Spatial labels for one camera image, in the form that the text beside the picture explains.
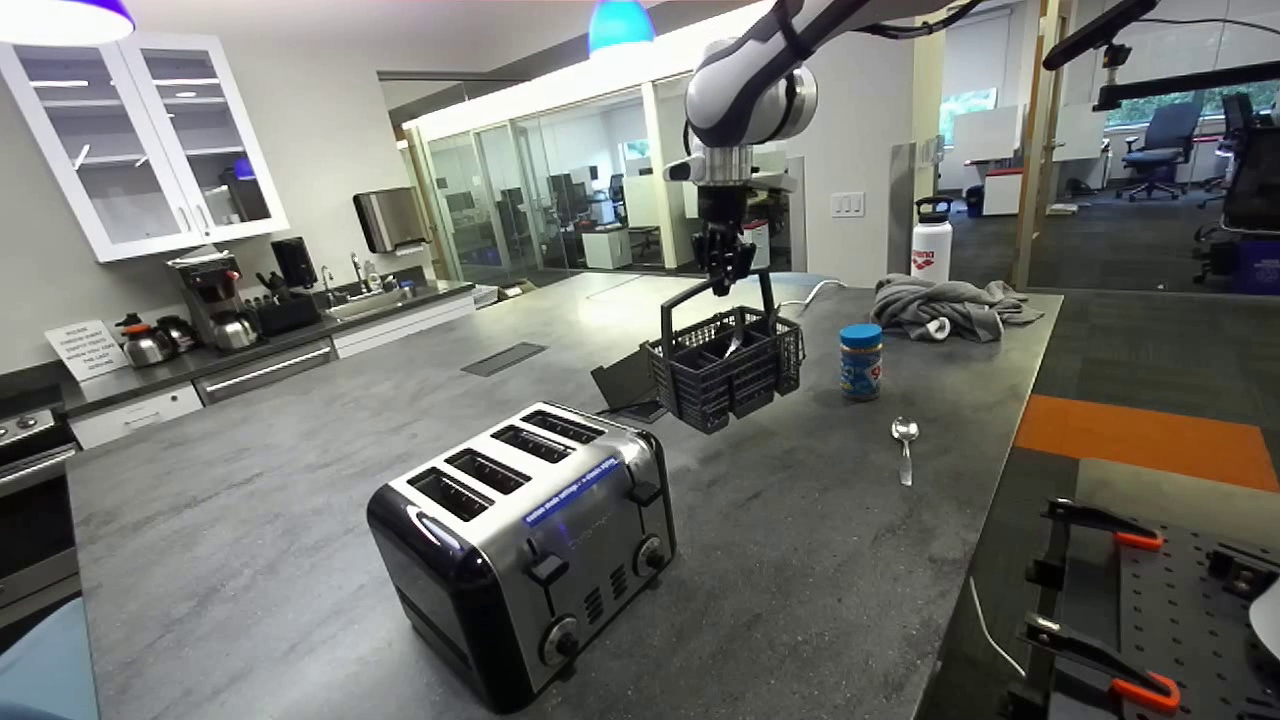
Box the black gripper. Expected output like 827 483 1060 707
687 181 755 298

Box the black plastic cutlery basket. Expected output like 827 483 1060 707
641 271 808 439

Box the dark grey angled tray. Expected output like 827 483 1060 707
586 349 671 419

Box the blue lidded jar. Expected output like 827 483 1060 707
836 321 888 407

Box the white bottle with red label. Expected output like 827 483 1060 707
907 196 959 290

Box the grey crumpled cloth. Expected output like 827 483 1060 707
872 271 1036 349

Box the countertop vent grille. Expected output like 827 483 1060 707
460 340 553 379

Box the blue pendant lamp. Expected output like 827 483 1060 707
583 0 659 55

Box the silver four-slot toaster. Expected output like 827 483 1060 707
365 402 680 715

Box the kitchen counter with drawers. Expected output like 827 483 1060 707
193 278 485 405

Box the blue office chair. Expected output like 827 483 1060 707
1119 102 1203 206

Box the black coffee machine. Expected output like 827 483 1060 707
168 247 264 356

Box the black perforated mounting board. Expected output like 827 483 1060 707
1051 526 1280 720

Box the white paper sign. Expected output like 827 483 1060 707
40 318 132 384

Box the white pendant lamp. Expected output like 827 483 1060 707
0 0 138 53

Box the black oven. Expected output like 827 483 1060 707
0 405 82 633

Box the light blue chair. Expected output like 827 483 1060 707
0 594 105 720

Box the steel wall dispenser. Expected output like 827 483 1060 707
349 185 431 259

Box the wooden post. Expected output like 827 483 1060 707
1009 0 1074 291

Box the black clamp with orange handle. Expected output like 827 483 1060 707
1005 613 1186 720
1025 493 1173 594

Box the white cable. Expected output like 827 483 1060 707
962 578 1032 681

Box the black camera boom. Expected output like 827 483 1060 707
1040 0 1280 111

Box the white glass-door wall cabinet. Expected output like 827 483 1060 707
0 33 292 268

